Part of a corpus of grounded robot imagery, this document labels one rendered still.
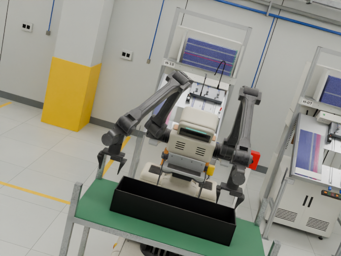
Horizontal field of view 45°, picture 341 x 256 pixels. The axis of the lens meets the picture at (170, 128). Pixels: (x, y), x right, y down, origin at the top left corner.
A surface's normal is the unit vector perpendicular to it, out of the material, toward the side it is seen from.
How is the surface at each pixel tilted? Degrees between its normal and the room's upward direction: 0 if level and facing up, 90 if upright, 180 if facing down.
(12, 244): 0
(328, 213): 90
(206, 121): 42
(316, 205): 90
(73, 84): 90
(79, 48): 90
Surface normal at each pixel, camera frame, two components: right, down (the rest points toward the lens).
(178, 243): 0.25, -0.93
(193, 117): 0.11, -0.51
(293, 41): -0.11, 0.25
